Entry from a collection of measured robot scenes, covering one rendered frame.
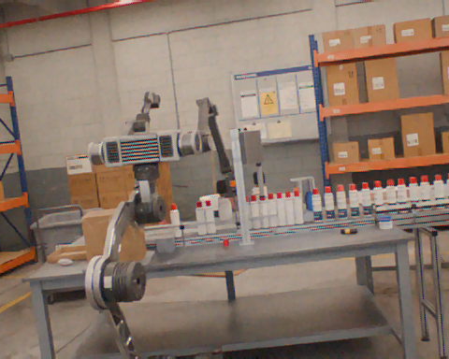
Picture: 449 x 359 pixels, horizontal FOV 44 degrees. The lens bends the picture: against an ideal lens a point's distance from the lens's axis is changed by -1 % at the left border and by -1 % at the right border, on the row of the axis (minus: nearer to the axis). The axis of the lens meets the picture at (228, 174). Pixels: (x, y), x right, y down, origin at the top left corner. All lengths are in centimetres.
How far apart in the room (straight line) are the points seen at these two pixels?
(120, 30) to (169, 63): 90
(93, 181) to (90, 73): 222
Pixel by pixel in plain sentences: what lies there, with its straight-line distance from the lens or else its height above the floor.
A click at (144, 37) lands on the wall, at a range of 833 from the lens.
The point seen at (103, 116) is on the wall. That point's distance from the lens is 847.
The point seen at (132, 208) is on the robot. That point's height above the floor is 116.
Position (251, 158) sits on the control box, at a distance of 321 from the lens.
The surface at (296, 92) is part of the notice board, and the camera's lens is 763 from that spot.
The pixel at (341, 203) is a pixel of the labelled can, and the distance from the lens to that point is 342.
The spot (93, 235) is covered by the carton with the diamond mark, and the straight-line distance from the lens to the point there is 308.
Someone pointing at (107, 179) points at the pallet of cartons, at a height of 106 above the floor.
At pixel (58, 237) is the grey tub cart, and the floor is 65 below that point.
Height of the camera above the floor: 151
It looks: 5 degrees down
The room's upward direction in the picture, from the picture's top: 7 degrees counter-clockwise
